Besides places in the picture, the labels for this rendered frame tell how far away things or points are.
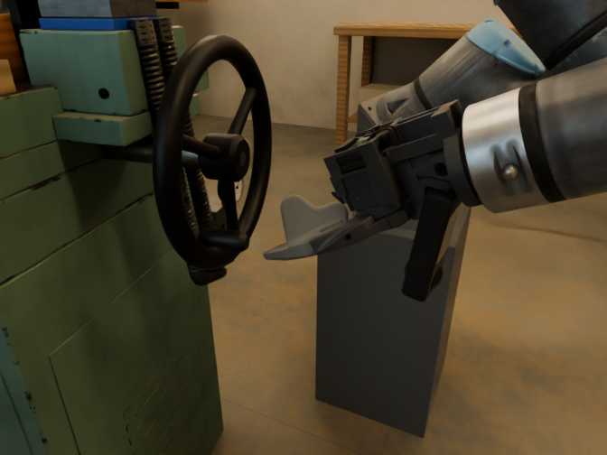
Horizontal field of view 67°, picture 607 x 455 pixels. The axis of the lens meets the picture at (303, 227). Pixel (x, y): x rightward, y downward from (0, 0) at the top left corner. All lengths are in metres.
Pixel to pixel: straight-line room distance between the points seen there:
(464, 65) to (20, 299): 0.79
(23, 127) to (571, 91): 0.52
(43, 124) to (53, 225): 0.12
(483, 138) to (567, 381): 1.29
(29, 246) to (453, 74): 0.74
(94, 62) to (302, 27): 3.57
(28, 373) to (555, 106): 0.61
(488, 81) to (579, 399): 0.97
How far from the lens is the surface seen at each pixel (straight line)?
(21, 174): 0.59
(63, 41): 0.61
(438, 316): 1.05
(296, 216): 0.42
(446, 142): 0.38
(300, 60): 4.12
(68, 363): 0.70
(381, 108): 0.99
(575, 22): 0.46
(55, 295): 0.66
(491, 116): 0.36
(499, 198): 0.37
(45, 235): 0.62
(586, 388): 1.60
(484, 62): 0.92
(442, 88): 0.94
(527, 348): 1.67
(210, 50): 0.53
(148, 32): 0.58
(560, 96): 0.35
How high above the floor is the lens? 0.99
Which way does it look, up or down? 26 degrees down
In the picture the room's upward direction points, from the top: straight up
